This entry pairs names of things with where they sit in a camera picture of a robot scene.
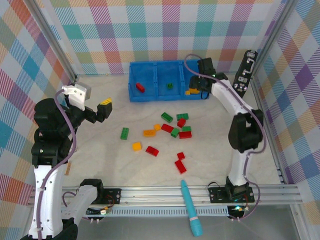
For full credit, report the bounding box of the blue three-compartment bin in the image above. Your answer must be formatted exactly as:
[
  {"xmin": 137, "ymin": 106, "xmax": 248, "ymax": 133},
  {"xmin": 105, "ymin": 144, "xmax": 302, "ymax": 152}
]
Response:
[{"xmin": 128, "ymin": 60, "xmax": 211, "ymax": 103}]

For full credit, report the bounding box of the teal pen-shaped tool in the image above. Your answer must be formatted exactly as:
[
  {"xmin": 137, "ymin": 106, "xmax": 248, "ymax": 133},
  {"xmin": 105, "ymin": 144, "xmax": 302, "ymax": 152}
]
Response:
[{"xmin": 180, "ymin": 179, "xmax": 204, "ymax": 238}]

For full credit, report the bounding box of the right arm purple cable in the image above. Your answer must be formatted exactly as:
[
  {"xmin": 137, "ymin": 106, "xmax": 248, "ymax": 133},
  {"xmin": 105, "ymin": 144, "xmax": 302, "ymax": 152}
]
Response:
[{"xmin": 184, "ymin": 53, "xmax": 266, "ymax": 222}]

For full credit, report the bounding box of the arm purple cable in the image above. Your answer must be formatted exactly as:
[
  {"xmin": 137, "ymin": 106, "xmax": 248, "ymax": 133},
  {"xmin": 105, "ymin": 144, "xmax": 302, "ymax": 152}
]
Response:
[
  {"xmin": 34, "ymin": 89, "xmax": 101, "ymax": 240},
  {"xmin": 184, "ymin": 53, "xmax": 266, "ymax": 222}
]

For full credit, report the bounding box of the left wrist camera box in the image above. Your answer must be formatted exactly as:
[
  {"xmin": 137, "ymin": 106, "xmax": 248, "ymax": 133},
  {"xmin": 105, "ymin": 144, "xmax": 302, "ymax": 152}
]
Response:
[{"xmin": 61, "ymin": 83, "xmax": 92, "ymax": 111}]

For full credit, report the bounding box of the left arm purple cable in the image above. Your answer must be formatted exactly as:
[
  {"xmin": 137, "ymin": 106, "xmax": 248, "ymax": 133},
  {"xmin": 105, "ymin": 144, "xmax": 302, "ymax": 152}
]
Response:
[{"xmin": 34, "ymin": 89, "xmax": 101, "ymax": 240}]

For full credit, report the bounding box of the black case with metal handles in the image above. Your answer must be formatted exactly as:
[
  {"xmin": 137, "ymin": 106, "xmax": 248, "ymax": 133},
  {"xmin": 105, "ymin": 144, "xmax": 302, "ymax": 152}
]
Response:
[{"xmin": 231, "ymin": 49, "xmax": 258, "ymax": 100}]

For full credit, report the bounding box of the aluminium side floor rail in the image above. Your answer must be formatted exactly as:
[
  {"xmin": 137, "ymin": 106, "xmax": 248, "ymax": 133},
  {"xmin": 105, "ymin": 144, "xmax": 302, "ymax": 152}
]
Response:
[
  {"xmin": 63, "ymin": 76, "xmax": 79, "ymax": 101},
  {"xmin": 249, "ymin": 74, "xmax": 289, "ymax": 185}
]

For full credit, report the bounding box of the aluminium upright frame post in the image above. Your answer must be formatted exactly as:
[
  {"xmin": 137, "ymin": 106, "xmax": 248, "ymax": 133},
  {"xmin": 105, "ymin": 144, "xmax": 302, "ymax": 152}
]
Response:
[
  {"xmin": 251, "ymin": 0, "xmax": 300, "ymax": 77},
  {"xmin": 24, "ymin": 0, "xmax": 79, "ymax": 82}
]

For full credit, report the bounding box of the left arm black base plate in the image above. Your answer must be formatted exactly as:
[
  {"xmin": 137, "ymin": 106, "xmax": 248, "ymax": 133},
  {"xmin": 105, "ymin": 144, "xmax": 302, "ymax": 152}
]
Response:
[{"xmin": 75, "ymin": 187, "xmax": 122, "ymax": 206}]

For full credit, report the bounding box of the wide aluminium frame rail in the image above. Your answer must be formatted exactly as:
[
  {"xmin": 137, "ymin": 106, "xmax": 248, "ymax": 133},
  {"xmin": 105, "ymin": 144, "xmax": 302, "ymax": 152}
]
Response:
[{"xmin": 27, "ymin": 184, "xmax": 305, "ymax": 208}]

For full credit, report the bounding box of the black round cable mount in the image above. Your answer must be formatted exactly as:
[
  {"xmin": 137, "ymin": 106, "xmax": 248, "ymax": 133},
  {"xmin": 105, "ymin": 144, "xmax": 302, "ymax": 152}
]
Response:
[
  {"xmin": 226, "ymin": 204, "xmax": 251, "ymax": 223},
  {"xmin": 85, "ymin": 206, "xmax": 111, "ymax": 224}
]

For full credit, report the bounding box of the slotted grey cable duct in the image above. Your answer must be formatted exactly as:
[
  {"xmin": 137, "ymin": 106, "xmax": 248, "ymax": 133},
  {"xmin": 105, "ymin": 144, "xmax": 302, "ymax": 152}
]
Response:
[{"xmin": 39, "ymin": 208, "xmax": 232, "ymax": 218}]

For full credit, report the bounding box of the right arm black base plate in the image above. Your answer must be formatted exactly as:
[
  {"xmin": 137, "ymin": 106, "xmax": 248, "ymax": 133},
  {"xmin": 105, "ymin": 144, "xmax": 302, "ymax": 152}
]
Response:
[{"xmin": 208, "ymin": 186, "xmax": 256, "ymax": 204}]

